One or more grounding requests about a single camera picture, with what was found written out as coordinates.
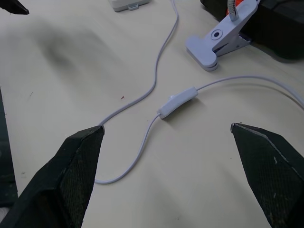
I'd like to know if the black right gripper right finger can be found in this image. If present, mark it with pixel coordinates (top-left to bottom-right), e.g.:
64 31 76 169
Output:
230 122 304 228

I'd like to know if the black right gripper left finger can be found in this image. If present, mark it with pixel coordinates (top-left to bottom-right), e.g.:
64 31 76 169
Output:
0 125 106 228

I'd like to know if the white inline cable switch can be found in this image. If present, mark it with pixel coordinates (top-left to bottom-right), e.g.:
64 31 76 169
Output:
155 86 199 120

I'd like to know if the white power cable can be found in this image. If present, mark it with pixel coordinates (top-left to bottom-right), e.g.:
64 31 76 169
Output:
94 0 304 185

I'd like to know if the white clip lamp clamp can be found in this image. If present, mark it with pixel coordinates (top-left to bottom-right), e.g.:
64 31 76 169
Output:
185 0 258 72

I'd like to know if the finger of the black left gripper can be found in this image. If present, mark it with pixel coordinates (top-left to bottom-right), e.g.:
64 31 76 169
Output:
0 0 30 15

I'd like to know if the black equipment base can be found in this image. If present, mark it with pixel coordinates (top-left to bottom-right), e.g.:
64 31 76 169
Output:
200 0 304 63

